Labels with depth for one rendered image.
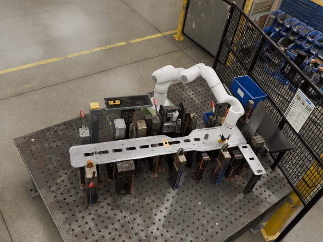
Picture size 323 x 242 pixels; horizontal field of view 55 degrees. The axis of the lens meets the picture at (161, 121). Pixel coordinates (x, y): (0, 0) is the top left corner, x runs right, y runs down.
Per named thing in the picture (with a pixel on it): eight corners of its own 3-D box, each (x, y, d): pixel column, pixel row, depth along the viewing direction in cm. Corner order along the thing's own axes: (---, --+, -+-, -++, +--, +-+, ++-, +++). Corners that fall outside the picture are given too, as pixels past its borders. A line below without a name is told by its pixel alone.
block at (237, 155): (225, 181, 258) (235, 160, 239) (219, 170, 266) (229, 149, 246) (235, 179, 261) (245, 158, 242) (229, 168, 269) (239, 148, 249)
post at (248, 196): (245, 199, 249) (258, 178, 229) (239, 187, 256) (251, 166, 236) (252, 198, 251) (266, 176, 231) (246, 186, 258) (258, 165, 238)
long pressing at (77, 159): (71, 171, 211) (71, 170, 209) (68, 146, 225) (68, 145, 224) (248, 144, 252) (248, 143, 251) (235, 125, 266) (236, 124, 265)
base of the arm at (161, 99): (145, 99, 302) (147, 85, 288) (163, 95, 309) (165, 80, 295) (154, 113, 291) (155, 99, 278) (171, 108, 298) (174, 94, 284)
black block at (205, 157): (195, 185, 252) (204, 163, 232) (191, 174, 259) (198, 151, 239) (204, 183, 254) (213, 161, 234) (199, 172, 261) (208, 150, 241)
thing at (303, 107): (297, 135, 245) (316, 106, 223) (282, 115, 260) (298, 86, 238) (299, 134, 245) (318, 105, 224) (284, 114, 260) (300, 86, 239)
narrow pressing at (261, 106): (251, 138, 256) (267, 108, 232) (245, 128, 263) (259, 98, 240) (252, 138, 256) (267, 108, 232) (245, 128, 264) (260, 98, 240)
